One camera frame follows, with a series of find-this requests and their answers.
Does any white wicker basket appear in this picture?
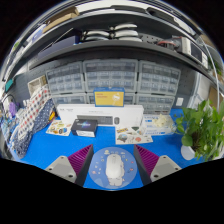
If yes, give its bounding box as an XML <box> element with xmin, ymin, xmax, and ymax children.
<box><xmin>27</xmin><ymin>75</ymin><xmax>48</xmax><ymax>98</ymax></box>

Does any teal item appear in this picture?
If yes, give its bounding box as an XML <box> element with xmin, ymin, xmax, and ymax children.
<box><xmin>4</xmin><ymin>78</ymin><xmax>15</xmax><ymax>93</ymax></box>

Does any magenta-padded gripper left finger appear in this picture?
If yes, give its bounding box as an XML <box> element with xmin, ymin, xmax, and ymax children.
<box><xmin>44</xmin><ymin>143</ymin><xmax>95</xmax><ymax>187</ymax></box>

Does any white and blue tissue box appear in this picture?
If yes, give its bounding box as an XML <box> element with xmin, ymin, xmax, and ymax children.
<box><xmin>143</xmin><ymin>113</ymin><xmax>177</xmax><ymax>137</ymax></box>

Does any white computer mouse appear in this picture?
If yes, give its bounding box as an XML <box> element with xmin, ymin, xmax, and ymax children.
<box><xmin>105</xmin><ymin>154</ymin><xmax>126</xmax><ymax>187</ymax></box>

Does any long white keyboard box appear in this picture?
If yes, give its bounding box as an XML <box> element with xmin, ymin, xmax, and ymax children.
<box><xmin>56</xmin><ymin>103</ymin><xmax>145</xmax><ymax>128</ymax></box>

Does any green leafy plant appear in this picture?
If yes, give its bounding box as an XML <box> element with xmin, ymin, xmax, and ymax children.
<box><xmin>174</xmin><ymin>99</ymin><xmax>224</xmax><ymax>163</ymax></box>

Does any small yellow item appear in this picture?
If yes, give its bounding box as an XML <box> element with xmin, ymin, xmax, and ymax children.
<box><xmin>48</xmin><ymin>110</ymin><xmax>57</xmax><ymax>122</ymax></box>

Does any small purple item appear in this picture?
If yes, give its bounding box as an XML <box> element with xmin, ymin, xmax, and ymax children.
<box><xmin>8</xmin><ymin>100</ymin><xmax>18</xmax><ymax>118</ymax></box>

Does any yellow and blue box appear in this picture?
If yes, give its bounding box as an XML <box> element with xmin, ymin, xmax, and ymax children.
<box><xmin>93</xmin><ymin>87</ymin><xmax>126</xmax><ymax>108</ymax></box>

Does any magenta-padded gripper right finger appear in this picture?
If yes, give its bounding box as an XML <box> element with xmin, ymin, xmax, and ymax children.
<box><xmin>133</xmin><ymin>143</ymin><xmax>183</xmax><ymax>186</ymax></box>

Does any navy polka dot cloth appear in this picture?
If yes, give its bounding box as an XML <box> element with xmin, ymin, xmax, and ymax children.
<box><xmin>13</xmin><ymin>98</ymin><xmax>56</xmax><ymax>159</ymax></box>

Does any small black product box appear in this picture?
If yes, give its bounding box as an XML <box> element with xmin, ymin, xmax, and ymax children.
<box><xmin>70</xmin><ymin>118</ymin><xmax>99</xmax><ymax>138</ymax></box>

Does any white plant pot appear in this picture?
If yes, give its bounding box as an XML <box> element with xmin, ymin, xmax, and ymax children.
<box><xmin>180</xmin><ymin>144</ymin><xmax>198</xmax><ymax>161</ymax></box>

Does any cartoon sticker sheet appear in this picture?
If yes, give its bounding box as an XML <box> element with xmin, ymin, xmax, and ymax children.
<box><xmin>114</xmin><ymin>125</ymin><xmax>154</xmax><ymax>146</ymax></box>

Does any red blue checkered cloth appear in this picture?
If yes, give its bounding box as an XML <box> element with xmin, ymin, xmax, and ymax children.
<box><xmin>18</xmin><ymin>84</ymin><xmax>53</xmax><ymax>134</ymax></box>

